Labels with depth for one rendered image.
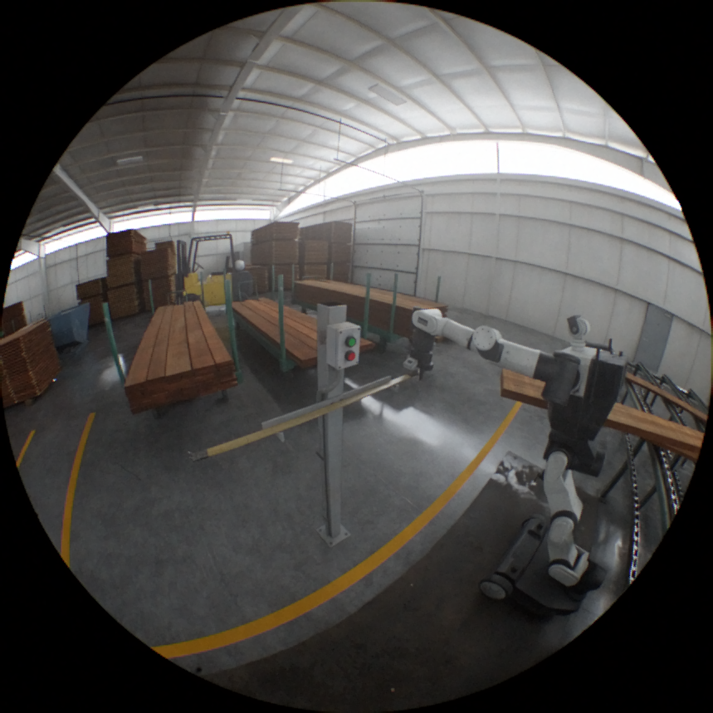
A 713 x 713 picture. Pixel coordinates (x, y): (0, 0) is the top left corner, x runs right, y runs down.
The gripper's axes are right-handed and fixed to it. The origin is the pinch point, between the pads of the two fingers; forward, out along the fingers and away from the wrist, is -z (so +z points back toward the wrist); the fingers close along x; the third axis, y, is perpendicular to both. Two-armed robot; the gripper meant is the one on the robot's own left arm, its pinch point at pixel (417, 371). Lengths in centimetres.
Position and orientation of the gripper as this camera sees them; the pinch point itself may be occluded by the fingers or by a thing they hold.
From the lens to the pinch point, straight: 102.3
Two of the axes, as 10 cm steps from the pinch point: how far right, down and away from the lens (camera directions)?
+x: -6.4, -3.3, 6.9
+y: -7.7, 2.1, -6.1
